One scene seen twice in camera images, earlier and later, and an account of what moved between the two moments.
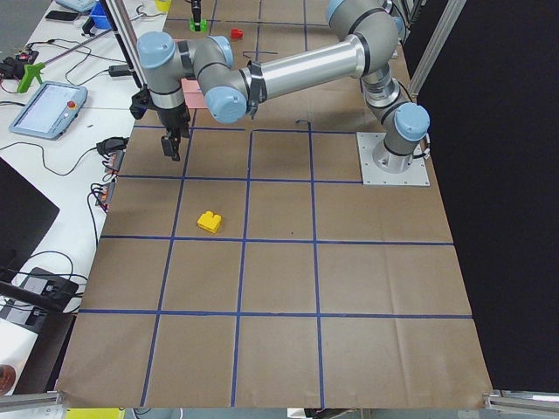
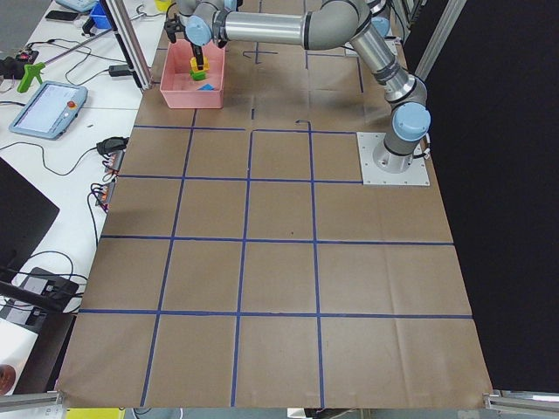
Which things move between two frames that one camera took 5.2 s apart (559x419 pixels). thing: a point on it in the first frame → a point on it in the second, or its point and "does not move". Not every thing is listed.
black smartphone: x=66 y=16 does not move
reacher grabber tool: x=33 y=69 does not move
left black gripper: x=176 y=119 → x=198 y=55
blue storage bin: x=100 y=16 does not move
